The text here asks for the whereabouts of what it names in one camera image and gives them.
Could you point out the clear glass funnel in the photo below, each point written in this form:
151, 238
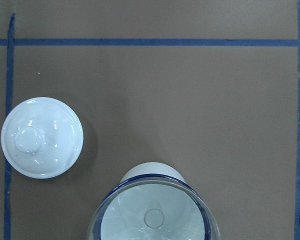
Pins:
152, 215

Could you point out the white enamel cup blue rim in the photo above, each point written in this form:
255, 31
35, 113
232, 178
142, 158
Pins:
152, 175

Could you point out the white ceramic lid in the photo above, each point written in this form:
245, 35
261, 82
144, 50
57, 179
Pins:
42, 137

